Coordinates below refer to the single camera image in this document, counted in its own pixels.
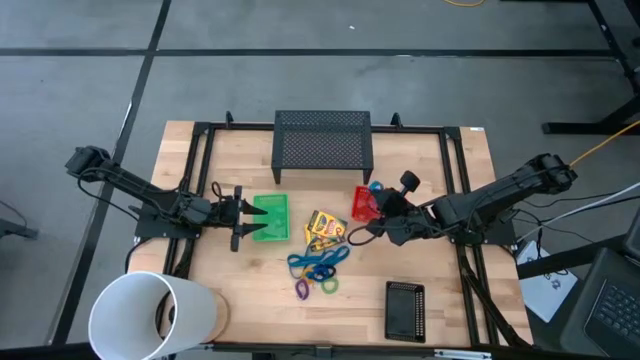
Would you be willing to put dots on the black desk leg frame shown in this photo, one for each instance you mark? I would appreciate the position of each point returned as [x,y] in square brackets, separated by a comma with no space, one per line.
[575,128]

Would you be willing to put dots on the black mesh metal shelf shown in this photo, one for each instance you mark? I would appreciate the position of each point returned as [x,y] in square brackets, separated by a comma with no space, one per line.
[320,145]

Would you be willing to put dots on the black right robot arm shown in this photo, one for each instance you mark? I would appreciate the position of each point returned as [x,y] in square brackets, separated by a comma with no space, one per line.
[500,192]

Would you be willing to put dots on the black laptop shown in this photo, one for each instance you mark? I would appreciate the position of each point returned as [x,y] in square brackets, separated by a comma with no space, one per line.
[615,310]

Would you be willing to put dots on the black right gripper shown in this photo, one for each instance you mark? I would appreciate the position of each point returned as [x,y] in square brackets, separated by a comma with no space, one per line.
[402,220]

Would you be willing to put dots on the white flat box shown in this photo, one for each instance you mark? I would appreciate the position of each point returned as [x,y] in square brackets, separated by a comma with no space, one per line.
[545,295]

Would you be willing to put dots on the black metal table frame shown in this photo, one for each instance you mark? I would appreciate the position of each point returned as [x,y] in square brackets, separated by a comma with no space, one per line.
[240,128]

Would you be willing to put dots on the round wooden lamp base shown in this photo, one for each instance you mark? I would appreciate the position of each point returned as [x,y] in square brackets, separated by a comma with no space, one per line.
[223,315]

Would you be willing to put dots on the black plastic basket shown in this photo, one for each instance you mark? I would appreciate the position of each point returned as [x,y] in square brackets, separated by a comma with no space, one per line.
[405,312]

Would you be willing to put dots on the silver metal bracket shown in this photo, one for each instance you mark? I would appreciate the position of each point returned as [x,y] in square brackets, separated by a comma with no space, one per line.
[462,354]

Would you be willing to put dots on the red plastic basket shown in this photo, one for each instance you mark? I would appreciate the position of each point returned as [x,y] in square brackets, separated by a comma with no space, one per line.
[361,207]

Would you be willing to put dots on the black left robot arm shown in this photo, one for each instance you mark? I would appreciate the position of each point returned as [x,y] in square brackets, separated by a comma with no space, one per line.
[130,182]

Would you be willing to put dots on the green plastic basket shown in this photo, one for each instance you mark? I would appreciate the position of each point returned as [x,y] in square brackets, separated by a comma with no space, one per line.
[275,215]

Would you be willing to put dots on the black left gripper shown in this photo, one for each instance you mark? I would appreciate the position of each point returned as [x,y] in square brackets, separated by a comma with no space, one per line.
[222,212]

